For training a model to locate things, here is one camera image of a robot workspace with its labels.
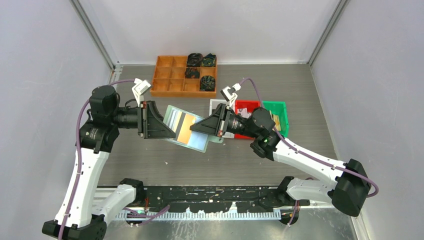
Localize tan items in green bin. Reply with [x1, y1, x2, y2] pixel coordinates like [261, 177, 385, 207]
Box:
[270, 111, 282, 131]

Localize black rolled item back right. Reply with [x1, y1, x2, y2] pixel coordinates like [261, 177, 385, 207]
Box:
[201, 53, 217, 68]

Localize black rolled item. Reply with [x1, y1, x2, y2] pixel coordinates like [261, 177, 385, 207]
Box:
[201, 53, 217, 68]
[186, 53, 204, 68]
[199, 75, 216, 92]
[184, 67, 200, 79]

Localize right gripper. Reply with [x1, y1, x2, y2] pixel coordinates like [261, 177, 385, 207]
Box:
[191, 102, 259, 138]

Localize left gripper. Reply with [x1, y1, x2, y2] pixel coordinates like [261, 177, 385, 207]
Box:
[109, 100, 177, 139]

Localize black rolled item middle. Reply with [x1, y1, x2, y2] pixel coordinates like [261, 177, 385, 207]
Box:
[184, 67, 200, 79]

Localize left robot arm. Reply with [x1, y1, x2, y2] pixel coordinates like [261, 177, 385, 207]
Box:
[42, 79, 176, 240]

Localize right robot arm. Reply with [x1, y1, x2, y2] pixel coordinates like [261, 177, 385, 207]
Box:
[190, 103, 373, 217]

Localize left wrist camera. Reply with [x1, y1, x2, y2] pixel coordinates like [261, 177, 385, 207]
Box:
[131, 78, 152, 107]

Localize red bin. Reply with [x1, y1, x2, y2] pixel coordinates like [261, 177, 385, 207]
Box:
[233, 99, 263, 141]

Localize white bin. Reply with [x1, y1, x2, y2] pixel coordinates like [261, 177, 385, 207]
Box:
[209, 99, 235, 139]

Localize orange credit card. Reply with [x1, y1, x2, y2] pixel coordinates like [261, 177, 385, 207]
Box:
[172, 111, 196, 145]

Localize green bin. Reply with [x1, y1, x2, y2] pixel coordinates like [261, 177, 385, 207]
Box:
[263, 101, 290, 138]

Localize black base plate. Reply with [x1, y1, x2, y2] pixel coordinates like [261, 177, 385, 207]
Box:
[127, 186, 295, 214]

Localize black rolled item front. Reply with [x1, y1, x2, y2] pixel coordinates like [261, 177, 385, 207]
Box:
[199, 75, 216, 92]

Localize white items in red bin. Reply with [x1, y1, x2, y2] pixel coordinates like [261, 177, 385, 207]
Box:
[237, 108, 252, 119]

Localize orange compartment tray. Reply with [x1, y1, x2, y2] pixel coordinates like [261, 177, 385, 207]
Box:
[150, 55, 218, 99]

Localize black rolled item back left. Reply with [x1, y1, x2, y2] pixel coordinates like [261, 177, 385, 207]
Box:
[186, 53, 204, 68]

